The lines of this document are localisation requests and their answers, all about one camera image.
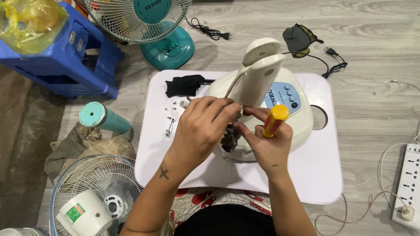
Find red floral patterned trousers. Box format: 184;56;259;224
169;187;273;236

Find black fan cable with plug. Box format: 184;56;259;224
282;47;348;79

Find teal desk fan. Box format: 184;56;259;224
83;0;196;71

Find white motor cover green label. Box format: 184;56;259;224
55;189;114;236

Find yellow plastic bag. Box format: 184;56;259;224
0;0;70;55

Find black shirt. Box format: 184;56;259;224
173;204;277;236

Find person's right hand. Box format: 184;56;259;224
234;106;294;176

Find dark grey cloth pouch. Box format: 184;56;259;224
283;24;325;59

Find person's left hand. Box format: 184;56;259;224
170;96;243;172

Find grey white round container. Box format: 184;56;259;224
0;227;50;236

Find teal fan neck cylinder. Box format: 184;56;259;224
78;101;132;134

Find yellow red handled screwdriver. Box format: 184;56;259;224
262;104;290;138

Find brown grey rag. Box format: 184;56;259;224
44;123;137;186

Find cream fan base with neck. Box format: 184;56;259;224
207;37;314;162

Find thin white cable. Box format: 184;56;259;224
377;142;408;204
389;80;420;92

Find black cloth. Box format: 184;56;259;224
165;75;206;98

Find blue plastic stool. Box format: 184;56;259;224
0;2;125;100

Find coiled black power cable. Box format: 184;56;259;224
185;17;233;41

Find brown floor mat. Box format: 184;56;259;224
0;63;67;230

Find white fan grille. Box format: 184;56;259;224
49;154;145;236

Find white power strip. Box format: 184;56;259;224
392;143;420;231

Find white lap table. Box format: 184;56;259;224
135;69;344;205

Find bundle of dark wires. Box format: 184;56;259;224
220;124;243;153

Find white plug with pinkish cable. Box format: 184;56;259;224
314;191;415;236

